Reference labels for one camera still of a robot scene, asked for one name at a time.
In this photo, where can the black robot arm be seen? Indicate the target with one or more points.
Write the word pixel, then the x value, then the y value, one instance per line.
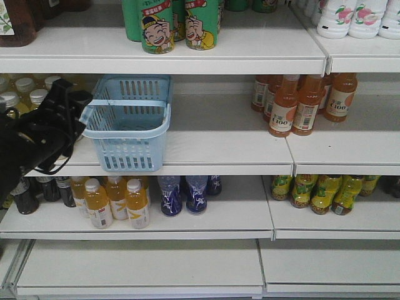
pixel 36 139

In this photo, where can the dark tea bottle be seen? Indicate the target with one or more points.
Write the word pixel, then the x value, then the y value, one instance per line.
pixel 25 199
pixel 49 188
pixel 64 186

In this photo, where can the white peach drink bottle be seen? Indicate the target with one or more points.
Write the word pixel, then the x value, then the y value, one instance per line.
pixel 335 18
pixel 367 18

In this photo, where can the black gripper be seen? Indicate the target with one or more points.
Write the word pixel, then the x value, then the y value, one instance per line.
pixel 60 113

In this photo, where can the blue sports drink bottle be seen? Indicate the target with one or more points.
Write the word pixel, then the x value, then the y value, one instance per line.
pixel 171 203
pixel 196 200

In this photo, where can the light blue plastic basket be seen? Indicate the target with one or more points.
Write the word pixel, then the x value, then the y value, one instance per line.
pixel 127 121

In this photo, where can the white store shelving unit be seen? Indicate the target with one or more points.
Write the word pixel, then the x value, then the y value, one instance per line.
pixel 245 244

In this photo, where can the pale yellow juice bottle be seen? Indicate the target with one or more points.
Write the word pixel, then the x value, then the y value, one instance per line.
pixel 25 85
pixel 36 97

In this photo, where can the orange vitamin drink bottle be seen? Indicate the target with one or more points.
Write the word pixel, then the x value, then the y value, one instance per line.
pixel 137 204
pixel 116 188
pixel 79 193
pixel 97 204

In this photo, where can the green cartoon drink can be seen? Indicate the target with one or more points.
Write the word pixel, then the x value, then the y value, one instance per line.
pixel 201 23
pixel 156 21

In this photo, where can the orange C100 juice bottle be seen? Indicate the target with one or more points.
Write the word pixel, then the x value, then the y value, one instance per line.
pixel 284 107
pixel 310 95
pixel 341 97

